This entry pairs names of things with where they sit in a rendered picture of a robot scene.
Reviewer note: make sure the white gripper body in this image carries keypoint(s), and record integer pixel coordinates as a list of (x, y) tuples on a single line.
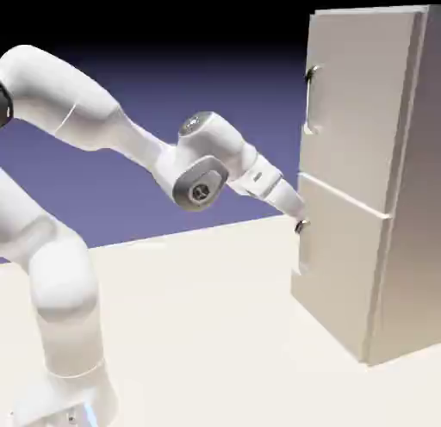
[(284, 196)]

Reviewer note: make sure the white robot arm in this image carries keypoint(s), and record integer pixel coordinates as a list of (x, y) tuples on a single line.
[(86, 103)]

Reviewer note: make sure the short beige cabinet door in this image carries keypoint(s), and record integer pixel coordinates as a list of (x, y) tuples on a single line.
[(337, 268)]

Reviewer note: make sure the tall beige cabinet door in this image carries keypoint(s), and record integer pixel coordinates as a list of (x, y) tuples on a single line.
[(358, 106)]

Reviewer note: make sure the beige cabinet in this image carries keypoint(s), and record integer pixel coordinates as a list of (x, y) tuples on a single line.
[(406, 193)]

